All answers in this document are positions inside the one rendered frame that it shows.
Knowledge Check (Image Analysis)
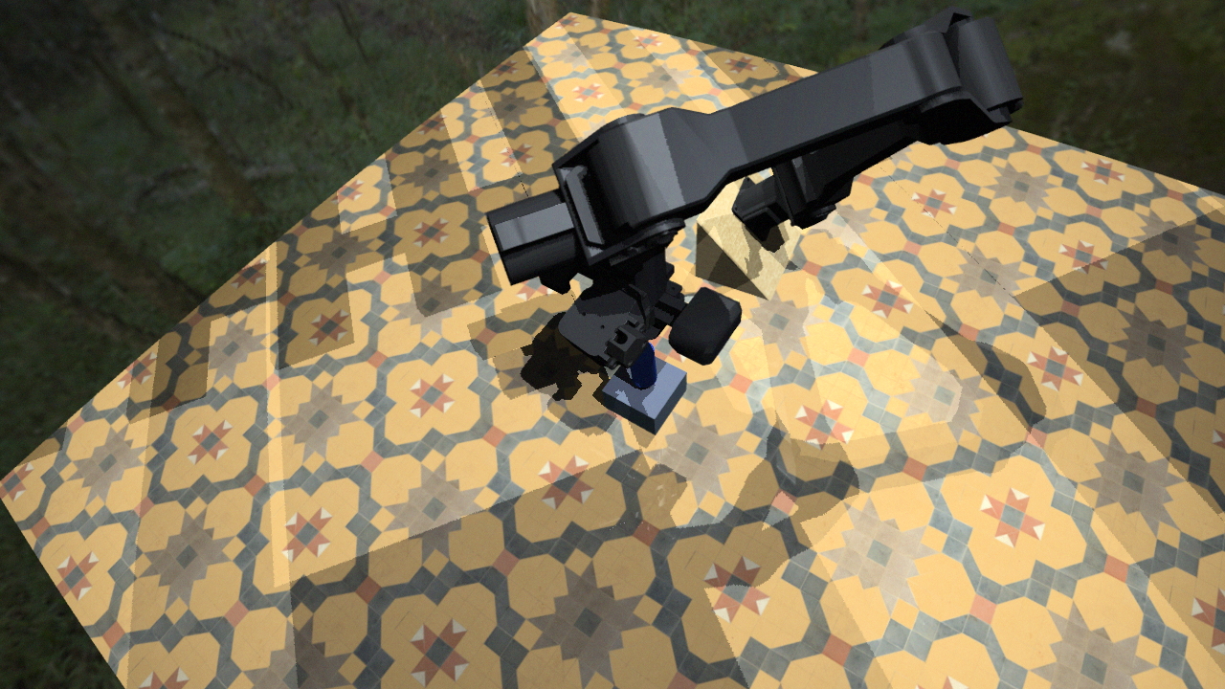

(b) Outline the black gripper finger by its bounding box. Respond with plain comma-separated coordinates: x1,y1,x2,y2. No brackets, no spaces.
643,292,685,340

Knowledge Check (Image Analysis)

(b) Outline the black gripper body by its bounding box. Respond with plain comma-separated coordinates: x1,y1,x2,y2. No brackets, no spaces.
539,242,742,367

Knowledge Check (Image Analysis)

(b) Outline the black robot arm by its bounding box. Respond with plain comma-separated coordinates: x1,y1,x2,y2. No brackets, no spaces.
484,6,1024,370

